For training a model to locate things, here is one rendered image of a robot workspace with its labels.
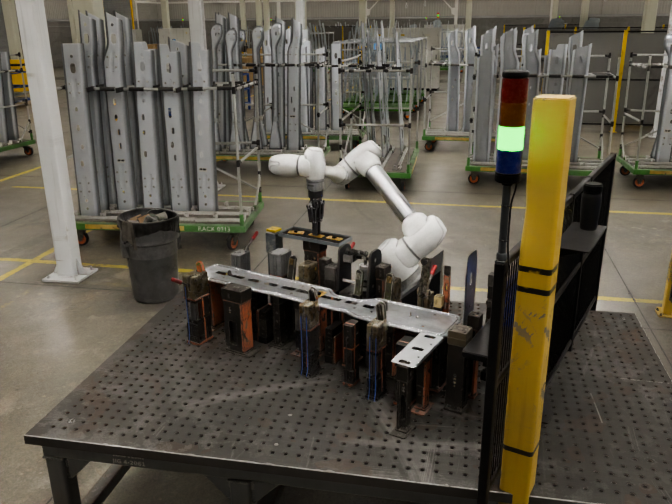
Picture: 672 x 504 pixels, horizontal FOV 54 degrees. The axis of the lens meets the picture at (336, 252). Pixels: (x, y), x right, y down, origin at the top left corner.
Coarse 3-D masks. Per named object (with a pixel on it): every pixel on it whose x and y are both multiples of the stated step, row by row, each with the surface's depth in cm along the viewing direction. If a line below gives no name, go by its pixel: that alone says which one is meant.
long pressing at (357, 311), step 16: (208, 272) 337; (224, 272) 337; (240, 272) 336; (256, 272) 335; (256, 288) 316; (272, 288) 316; (304, 288) 315; (320, 288) 315; (320, 304) 298; (336, 304) 297; (352, 304) 297; (368, 304) 297; (400, 304) 296; (368, 320) 283; (400, 320) 281; (416, 320) 281; (432, 320) 280; (448, 320) 280; (432, 336) 268
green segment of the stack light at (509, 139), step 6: (498, 132) 177; (504, 132) 174; (510, 132) 173; (516, 132) 173; (522, 132) 174; (498, 138) 177; (504, 138) 175; (510, 138) 174; (516, 138) 174; (522, 138) 175; (498, 144) 177; (504, 144) 175; (510, 144) 174; (516, 144) 174; (522, 144) 176; (504, 150) 176; (510, 150) 175; (516, 150) 175
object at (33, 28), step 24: (24, 0) 527; (24, 24) 534; (24, 48) 541; (48, 48) 550; (48, 72) 551; (48, 96) 553; (48, 120) 557; (48, 144) 565; (48, 168) 572; (48, 192) 580; (72, 216) 597; (72, 240) 599; (72, 264) 601
